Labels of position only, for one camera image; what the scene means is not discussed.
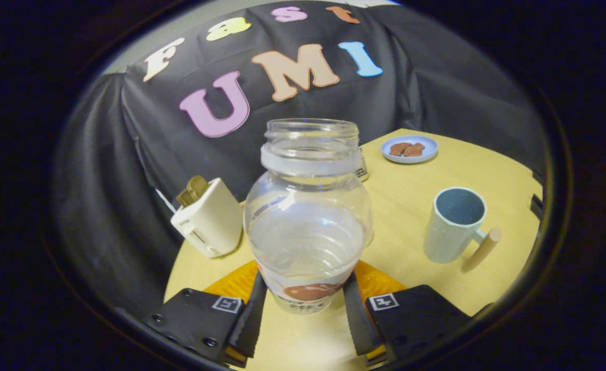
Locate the wooden table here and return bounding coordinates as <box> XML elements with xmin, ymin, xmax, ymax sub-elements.
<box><xmin>164</xmin><ymin>128</ymin><xmax>543</xmax><ymax>371</ymax></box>

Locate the brown bread slice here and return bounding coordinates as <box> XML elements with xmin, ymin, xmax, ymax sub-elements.
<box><xmin>176</xmin><ymin>175</ymin><xmax>210</xmax><ymax>208</ymax></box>

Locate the white cup with wooden handle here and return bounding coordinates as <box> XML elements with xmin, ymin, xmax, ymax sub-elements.
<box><xmin>424</xmin><ymin>187</ymin><xmax>503</xmax><ymax>274</ymax></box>

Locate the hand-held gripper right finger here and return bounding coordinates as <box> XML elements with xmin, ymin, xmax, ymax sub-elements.
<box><xmin>342</xmin><ymin>260</ymin><xmax>494</xmax><ymax>368</ymax></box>

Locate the black backdrop cloth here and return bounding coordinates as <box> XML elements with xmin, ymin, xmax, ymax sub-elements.
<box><xmin>53</xmin><ymin>0</ymin><xmax>548</xmax><ymax>310</ymax></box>

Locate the light blue plate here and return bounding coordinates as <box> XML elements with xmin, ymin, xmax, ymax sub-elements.
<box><xmin>381</xmin><ymin>135</ymin><xmax>439</xmax><ymax>164</ymax></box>

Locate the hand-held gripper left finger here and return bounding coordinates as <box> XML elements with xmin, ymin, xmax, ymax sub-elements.
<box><xmin>146</xmin><ymin>260</ymin><xmax>268</xmax><ymax>368</ymax></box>

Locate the white toaster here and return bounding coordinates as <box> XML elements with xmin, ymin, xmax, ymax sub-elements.
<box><xmin>171</xmin><ymin>178</ymin><xmax>244</xmax><ymax>258</ymax></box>

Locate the clear glass holder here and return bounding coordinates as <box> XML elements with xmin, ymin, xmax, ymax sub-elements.
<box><xmin>355</xmin><ymin>148</ymin><xmax>369</xmax><ymax>182</ymax></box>

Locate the clear plastic juice bottle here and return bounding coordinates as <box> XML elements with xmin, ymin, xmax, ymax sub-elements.
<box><xmin>243</xmin><ymin>118</ymin><xmax>375</xmax><ymax>315</ymax></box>

